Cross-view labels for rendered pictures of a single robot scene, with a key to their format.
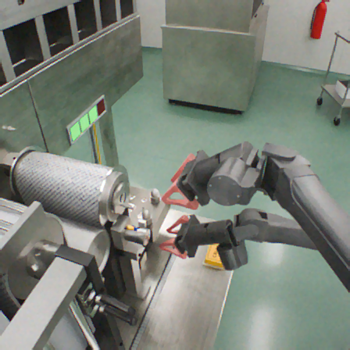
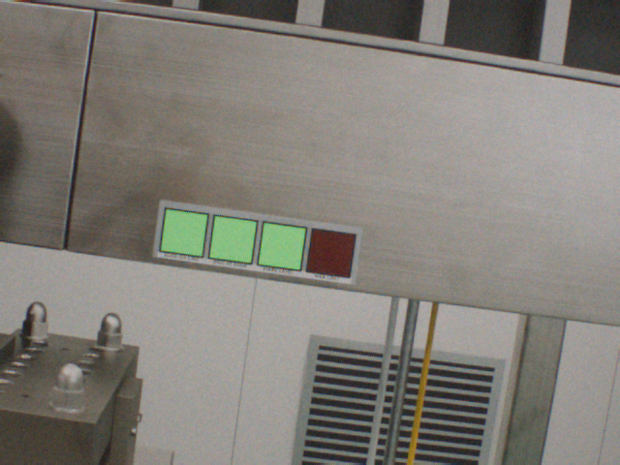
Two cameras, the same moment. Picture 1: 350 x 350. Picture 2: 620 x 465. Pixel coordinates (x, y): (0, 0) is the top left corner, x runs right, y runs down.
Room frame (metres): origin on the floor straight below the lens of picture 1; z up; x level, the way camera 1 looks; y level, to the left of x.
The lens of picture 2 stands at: (0.51, -1.12, 1.35)
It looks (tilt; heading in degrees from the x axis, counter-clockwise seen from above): 5 degrees down; 69
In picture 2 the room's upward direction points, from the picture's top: 8 degrees clockwise
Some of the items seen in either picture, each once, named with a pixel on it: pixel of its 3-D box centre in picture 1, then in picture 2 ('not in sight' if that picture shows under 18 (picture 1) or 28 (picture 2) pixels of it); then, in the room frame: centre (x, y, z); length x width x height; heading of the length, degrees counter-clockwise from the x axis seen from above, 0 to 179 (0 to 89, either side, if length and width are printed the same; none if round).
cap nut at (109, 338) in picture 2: not in sight; (110, 330); (0.84, 0.37, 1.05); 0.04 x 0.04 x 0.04
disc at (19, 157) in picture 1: (30, 173); not in sight; (0.60, 0.38, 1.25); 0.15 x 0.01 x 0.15; 161
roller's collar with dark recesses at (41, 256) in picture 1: (53, 263); not in sight; (0.28, 0.20, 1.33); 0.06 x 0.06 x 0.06; 71
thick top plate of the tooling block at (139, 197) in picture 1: (106, 203); (47, 394); (0.75, 0.23, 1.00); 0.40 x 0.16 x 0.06; 71
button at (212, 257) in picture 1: (217, 255); not in sight; (0.60, -0.13, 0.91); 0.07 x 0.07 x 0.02; 71
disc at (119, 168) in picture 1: (114, 196); not in sight; (0.52, 0.14, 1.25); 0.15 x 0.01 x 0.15; 161
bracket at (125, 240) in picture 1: (133, 262); not in sight; (0.48, 0.11, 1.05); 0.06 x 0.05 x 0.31; 71
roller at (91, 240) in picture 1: (51, 240); not in sight; (0.45, 0.29, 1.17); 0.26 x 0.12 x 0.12; 71
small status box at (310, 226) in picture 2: (87, 118); (257, 242); (1.00, 0.32, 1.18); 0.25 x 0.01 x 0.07; 161
